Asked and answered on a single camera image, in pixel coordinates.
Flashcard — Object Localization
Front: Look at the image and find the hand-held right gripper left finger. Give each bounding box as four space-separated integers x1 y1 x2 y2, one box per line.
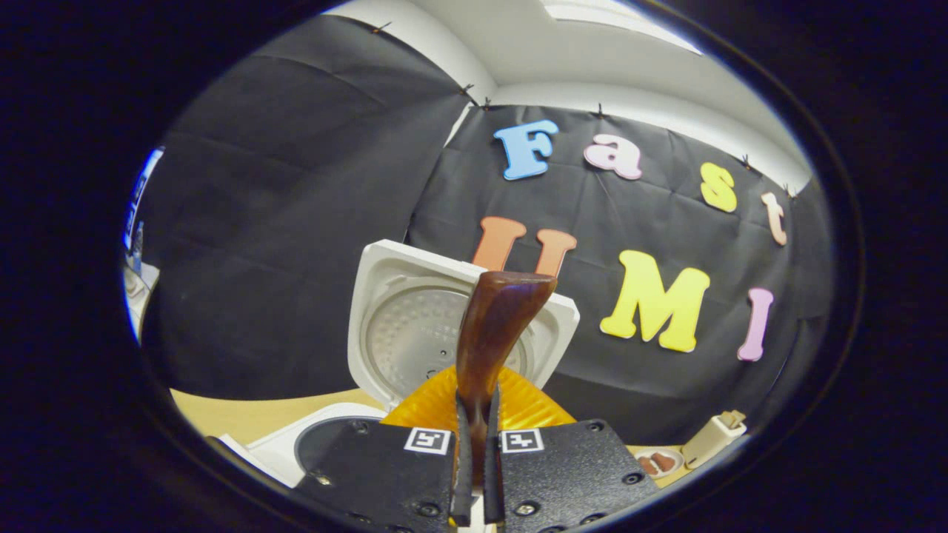
293 366 475 530

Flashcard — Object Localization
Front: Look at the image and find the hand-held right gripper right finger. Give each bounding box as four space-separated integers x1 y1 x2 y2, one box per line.
485 366 660 533

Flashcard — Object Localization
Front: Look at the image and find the white rice cooker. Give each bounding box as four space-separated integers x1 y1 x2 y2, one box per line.
215 239 581 489

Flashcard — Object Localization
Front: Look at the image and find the brown wooden spoon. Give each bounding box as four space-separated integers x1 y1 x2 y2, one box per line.
455 271 558 489

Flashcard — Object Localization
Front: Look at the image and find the white round plate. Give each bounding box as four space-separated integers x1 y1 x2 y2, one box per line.
633 446 686 480

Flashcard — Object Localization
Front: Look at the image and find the white toaster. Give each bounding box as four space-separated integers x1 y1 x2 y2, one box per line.
681 409 747 470

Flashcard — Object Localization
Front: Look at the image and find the black backdrop cloth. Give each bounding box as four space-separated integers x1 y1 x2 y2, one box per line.
137 13 838 445

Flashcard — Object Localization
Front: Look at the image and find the computer monitor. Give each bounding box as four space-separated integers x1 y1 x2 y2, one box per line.
122 147 165 252

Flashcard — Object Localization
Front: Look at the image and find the ceiling light panel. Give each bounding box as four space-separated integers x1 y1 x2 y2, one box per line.
541 0 701 54

